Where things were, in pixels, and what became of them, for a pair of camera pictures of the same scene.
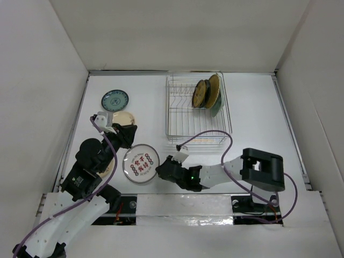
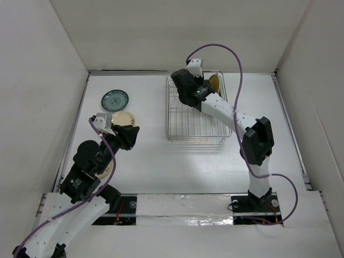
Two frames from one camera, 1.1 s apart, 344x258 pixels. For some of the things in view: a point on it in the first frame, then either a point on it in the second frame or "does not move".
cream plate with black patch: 122,117 does not move
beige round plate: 109,169 does not move
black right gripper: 169,160 to 202,80
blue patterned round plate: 114,100 does not move
